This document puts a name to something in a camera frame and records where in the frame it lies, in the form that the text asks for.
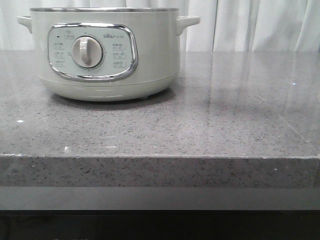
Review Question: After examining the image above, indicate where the pale green electric pot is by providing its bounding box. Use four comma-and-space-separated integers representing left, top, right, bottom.
17, 7, 201, 102

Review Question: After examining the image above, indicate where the white curtain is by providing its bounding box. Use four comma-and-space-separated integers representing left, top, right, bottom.
0, 0, 320, 52

